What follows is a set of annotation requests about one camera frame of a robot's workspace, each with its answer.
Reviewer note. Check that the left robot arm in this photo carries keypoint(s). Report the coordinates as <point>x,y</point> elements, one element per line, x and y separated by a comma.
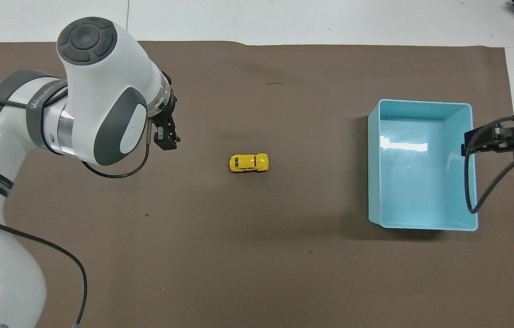
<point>102,82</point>

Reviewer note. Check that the yellow toy beetle car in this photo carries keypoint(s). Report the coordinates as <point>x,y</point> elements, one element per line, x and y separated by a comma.
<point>249,162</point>

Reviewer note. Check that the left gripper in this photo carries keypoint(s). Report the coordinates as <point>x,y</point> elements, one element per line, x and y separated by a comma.
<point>172,102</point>

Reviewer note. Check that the light blue plastic box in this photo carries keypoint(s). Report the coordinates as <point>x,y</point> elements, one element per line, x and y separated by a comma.
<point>421,182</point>

